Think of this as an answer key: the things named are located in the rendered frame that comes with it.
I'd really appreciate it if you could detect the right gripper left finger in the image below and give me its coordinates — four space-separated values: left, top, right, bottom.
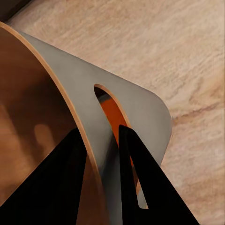
0 128 87 225

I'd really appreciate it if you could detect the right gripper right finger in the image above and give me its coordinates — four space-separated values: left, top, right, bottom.
119 125 200 225

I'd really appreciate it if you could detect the trash can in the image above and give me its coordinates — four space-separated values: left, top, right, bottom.
0 22 172 225

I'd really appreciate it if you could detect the can of soda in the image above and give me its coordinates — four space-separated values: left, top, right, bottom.
98 94 134 169

